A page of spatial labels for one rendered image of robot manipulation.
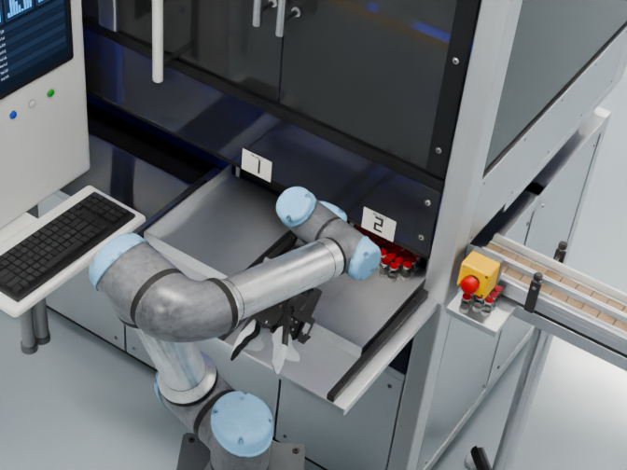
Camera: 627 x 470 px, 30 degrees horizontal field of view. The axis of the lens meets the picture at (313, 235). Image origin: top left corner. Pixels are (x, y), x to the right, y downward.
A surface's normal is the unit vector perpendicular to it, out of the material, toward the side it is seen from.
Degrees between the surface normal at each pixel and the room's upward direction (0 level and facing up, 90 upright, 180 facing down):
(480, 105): 90
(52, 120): 90
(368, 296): 0
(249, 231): 0
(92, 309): 90
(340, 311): 0
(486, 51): 90
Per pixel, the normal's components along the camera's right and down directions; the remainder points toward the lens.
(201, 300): 0.40, -0.35
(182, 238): 0.08, -0.75
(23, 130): 0.81, 0.43
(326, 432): -0.55, 0.51
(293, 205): -0.35, -0.38
